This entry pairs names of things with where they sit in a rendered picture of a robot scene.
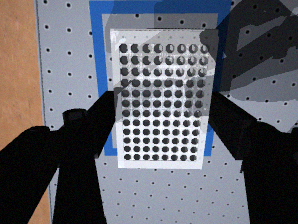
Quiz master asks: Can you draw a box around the grey perforated base plate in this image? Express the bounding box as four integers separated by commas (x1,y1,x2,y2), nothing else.
34,0,298,224

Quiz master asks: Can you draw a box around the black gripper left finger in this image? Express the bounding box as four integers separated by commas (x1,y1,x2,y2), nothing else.
0,91,115,224

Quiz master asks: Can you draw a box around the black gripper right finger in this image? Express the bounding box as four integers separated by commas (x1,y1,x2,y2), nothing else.
208,91,298,224

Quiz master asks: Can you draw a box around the blue tape outline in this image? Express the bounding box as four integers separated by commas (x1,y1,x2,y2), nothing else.
89,0,232,156

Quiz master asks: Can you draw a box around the white well plate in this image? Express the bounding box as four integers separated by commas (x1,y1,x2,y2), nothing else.
110,29,219,169

